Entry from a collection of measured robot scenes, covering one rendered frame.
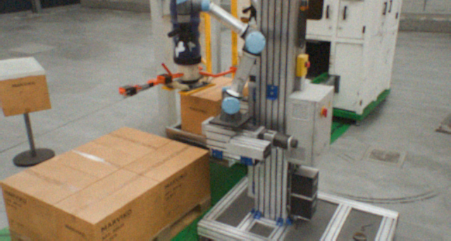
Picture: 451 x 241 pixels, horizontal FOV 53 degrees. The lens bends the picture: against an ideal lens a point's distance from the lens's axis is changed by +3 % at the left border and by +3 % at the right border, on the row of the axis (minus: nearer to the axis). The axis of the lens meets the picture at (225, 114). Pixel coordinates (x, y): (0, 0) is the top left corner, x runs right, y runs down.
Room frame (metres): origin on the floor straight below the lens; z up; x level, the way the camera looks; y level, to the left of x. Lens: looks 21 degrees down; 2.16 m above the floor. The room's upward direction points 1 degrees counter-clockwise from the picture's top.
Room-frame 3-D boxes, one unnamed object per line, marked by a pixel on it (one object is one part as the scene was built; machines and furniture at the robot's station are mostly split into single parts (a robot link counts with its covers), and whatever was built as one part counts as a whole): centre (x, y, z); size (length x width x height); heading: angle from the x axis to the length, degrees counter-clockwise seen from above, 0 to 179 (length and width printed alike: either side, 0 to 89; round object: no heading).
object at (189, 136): (3.46, 0.26, 0.58); 0.70 x 0.03 x 0.06; 55
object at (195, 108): (3.75, 0.06, 0.75); 0.60 x 0.40 x 0.40; 144
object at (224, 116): (2.78, -0.03, 1.09); 0.15 x 0.15 x 0.10
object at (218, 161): (3.46, 0.26, 0.47); 0.70 x 0.03 x 0.15; 55
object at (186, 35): (2.64, 0.23, 1.66); 0.09 x 0.08 x 0.12; 61
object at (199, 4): (2.66, 0.14, 1.82); 0.11 x 0.11 x 0.08; 1
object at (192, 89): (3.33, 0.22, 1.10); 0.34 x 0.10 x 0.05; 139
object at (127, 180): (3.07, 0.89, 0.34); 1.20 x 1.00 x 0.40; 145
